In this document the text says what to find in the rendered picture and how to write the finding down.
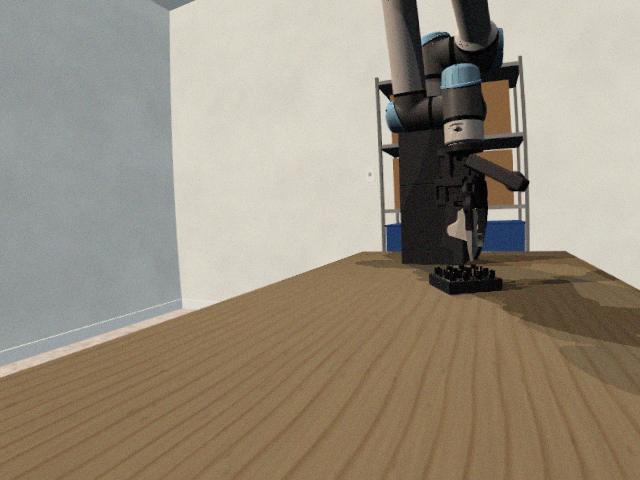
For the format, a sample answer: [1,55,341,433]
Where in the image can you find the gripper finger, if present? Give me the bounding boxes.
[474,201,488,260]
[447,187,479,261]

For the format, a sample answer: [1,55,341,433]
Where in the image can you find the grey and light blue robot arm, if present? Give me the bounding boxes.
[382,0,530,192]

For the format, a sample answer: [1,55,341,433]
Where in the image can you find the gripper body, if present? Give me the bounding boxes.
[434,143,488,207]

